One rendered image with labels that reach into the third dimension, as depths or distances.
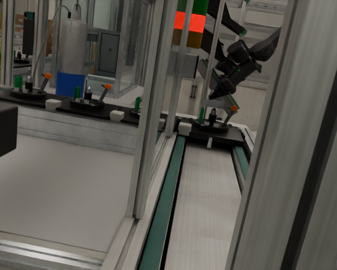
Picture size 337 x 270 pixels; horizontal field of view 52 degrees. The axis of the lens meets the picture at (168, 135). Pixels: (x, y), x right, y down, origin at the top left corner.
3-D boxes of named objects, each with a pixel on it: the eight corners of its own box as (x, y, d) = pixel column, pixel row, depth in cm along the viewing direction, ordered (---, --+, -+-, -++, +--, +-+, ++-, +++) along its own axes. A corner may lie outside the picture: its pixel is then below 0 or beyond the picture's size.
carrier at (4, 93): (67, 100, 150) (70, 72, 147) (43, 110, 127) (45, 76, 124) (15, 91, 151) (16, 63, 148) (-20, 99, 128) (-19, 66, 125)
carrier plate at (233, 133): (237, 130, 146) (238, 126, 145) (242, 147, 123) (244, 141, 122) (181, 121, 147) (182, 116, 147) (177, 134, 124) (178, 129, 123)
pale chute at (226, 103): (232, 113, 165) (239, 108, 164) (229, 117, 153) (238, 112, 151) (199, 65, 165) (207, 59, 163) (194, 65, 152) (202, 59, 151)
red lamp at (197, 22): (202, 32, 110) (206, 17, 109) (202, 32, 105) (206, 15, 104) (187, 30, 111) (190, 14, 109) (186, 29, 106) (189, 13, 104)
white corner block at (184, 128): (189, 134, 128) (192, 124, 127) (189, 137, 124) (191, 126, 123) (177, 132, 128) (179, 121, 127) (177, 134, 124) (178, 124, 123)
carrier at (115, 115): (178, 120, 147) (182, 91, 144) (173, 134, 124) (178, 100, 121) (123, 111, 149) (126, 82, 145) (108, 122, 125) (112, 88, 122)
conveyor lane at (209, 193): (232, 150, 148) (237, 128, 146) (266, 275, 67) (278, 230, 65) (167, 139, 150) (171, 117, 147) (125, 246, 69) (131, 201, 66)
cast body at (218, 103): (222, 107, 134) (226, 89, 132) (223, 109, 130) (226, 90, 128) (201, 103, 135) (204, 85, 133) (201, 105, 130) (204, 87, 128)
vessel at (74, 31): (87, 74, 202) (94, 6, 192) (79, 75, 189) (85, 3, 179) (64, 69, 203) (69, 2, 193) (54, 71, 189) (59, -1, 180)
